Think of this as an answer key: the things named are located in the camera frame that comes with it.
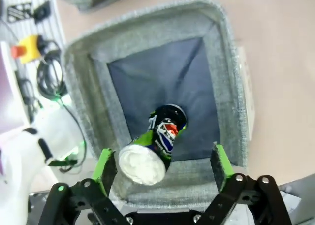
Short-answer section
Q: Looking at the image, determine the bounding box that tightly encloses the yellow emergency stop red button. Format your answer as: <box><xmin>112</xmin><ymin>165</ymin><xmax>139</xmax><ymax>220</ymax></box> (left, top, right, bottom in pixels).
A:
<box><xmin>11</xmin><ymin>34</ymin><xmax>44</xmax><ymax>64</ymax></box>

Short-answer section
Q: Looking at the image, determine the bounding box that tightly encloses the coiled black cable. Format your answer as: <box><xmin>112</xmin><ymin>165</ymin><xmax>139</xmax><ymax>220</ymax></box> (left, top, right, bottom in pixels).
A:
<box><xmin>36</xmin><ymin>39</ymin><xmax>68</xmax><ymax>97</ymax></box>

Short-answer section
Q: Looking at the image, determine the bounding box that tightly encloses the small black device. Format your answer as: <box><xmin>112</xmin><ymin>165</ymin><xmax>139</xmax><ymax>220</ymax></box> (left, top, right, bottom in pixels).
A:
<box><xmin>33</xmin><ymin>2</ymin><xmax>51</xmax><ymax>21</ymax></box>

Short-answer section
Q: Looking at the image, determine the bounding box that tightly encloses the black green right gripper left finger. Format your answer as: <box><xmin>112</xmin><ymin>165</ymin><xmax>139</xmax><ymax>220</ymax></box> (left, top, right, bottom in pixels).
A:
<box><xmin>45</xmin><ymin>148</ymin><xmax>128</xmax><ymax>225</ymax></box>

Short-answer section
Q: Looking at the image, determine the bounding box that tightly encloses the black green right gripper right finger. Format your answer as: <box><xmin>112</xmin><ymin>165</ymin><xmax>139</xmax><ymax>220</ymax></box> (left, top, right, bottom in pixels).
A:
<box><xmin>196</xmin><ymin>141</ymin><xmax>293</xmax><ymax>225</ymax></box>

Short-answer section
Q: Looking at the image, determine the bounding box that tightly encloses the black striped bracket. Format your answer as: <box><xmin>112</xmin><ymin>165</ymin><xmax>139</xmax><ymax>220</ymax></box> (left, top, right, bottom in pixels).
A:
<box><xmin>6</xmin><ymin>2</ymin><xmax>33</xmax><ymax>23</ymax></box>

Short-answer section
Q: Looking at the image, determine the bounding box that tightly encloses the grey fabric basket dark lining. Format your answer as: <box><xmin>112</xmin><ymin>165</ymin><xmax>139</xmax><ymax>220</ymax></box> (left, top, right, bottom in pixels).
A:
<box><xmin>61</xmin><ymin>0</ymin><xmax>249</xmax><ymax>203</ymax></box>

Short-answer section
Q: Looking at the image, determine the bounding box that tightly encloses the green black soda can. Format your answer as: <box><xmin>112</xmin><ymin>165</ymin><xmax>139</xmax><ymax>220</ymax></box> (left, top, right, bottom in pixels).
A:
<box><xmin>118</xmin><ymin>104</ymin><xmax>189</xmax><ymax>186</ymax></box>

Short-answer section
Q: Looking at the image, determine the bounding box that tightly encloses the thin black cable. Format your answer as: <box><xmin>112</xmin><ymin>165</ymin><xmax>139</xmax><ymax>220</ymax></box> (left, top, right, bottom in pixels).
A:
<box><xmin>59</xmin><ymin>96</ymin><xmax>87</xmax><ymax>174</ymax></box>

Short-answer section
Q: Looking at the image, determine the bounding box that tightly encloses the purple white panel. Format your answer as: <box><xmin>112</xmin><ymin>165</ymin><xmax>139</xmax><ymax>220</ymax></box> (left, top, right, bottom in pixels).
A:
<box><xmin>0</xmin><ymin>41</ymin><xmax>25</xmax><ymax>134</ymax></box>

